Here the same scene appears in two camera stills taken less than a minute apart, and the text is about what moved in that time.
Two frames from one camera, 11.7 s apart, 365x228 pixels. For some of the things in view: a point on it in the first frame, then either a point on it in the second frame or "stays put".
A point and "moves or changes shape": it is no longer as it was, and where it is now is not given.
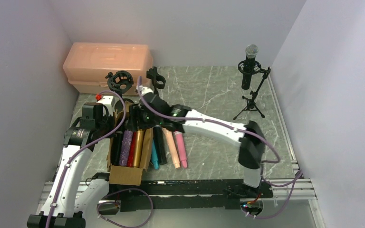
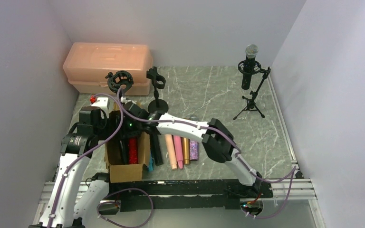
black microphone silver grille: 251,51 stays put
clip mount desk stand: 152,73 stays put
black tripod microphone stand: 257,69 stays put
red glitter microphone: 132,151 stays put
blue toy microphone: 154,156 to 151,166
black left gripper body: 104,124 stays put
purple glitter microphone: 125,148 to 194,150
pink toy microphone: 179,138 moves or changes shape
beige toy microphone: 171,143 stays put
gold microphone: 139,137 to 186,145
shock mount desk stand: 121,82 stays put
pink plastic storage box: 85,65 stays put
